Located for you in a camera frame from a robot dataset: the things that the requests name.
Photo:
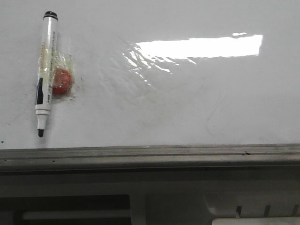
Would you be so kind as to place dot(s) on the white tray bottom right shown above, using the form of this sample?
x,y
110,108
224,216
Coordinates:
x,y
257,221

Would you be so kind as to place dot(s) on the white whiteboard surface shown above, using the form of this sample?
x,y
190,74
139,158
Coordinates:
x,y
155,72

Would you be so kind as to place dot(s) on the white black whiteboard marker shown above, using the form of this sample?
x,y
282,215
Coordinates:
x,y
44,92

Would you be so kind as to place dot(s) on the red round magnet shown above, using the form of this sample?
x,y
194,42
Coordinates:
x,y
62,81

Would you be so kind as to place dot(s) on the clear adhesive tape piece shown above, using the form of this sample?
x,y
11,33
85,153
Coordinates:
x,y
59,60

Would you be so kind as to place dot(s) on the grey aluminium whiteboard frame rail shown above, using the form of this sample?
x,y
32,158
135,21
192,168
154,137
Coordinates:
x,y
147,157

